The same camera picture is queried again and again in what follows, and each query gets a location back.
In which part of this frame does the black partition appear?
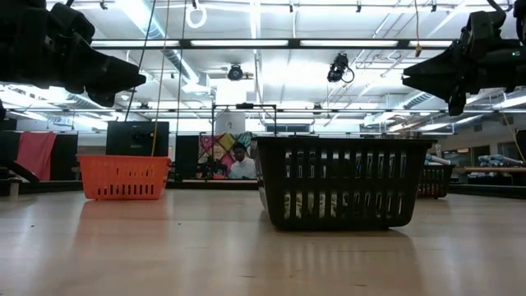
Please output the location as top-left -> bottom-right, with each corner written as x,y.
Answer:
0,130 -> 79,182

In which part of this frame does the black overhead camera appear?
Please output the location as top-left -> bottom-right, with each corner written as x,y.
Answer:
326,52 -> 355,84

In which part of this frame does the orange slotted plastic basket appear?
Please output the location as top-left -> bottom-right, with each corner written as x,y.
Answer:
76,154 -> 173,201

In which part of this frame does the person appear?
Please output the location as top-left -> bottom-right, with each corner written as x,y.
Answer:
228,141 -> 258,180

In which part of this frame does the colourful patterned quilt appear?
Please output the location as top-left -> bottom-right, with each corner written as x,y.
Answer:
199,132 -> 256,180

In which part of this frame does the red hanging cloth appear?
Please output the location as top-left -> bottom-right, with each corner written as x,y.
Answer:
15,131 -> 58,182

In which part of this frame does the pale blue roll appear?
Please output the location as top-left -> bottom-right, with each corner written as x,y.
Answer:
427,153 -> 452,166
478,154 -> 526,168

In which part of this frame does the round black ceiling fixture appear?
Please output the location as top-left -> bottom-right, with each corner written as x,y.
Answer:
227,63 -> 245,81

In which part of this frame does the black slotted plastic basket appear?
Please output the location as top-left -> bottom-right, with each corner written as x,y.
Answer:
251,136 -> 437,231
417,164 -> 457,200

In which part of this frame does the black aluminium table frame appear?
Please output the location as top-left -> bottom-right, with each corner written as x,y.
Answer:
0,178 -> 526,201

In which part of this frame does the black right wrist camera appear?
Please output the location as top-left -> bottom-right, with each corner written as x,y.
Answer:
459,10 -> 507,42

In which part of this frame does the black upright panel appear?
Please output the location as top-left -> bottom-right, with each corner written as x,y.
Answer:
175,135 -> 201,181

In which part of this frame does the black overhead frame beam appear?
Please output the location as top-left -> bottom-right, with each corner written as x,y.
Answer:
90,38 -> 455,50

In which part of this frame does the wooden background table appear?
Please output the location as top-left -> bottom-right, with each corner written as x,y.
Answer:
464,165 -> 526,186

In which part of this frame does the yellow hanging cable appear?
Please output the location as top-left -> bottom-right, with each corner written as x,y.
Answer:
150,0 -> 172,157

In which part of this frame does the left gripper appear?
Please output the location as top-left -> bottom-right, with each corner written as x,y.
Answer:
44,36 -> 147,108

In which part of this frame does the white hanging ring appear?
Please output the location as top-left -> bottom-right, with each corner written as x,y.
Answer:
184,3 -> 208,30

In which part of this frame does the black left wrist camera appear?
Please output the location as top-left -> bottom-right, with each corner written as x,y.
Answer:
48,2 -> 96,44

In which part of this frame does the black equipment box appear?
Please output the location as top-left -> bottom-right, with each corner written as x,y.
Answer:
105,120 -> 170,157

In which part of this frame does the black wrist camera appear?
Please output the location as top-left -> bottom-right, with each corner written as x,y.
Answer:
48,2 -> 96,44
459,10 -> 507,42

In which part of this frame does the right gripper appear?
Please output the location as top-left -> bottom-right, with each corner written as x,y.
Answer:
402,39 -> 514,117

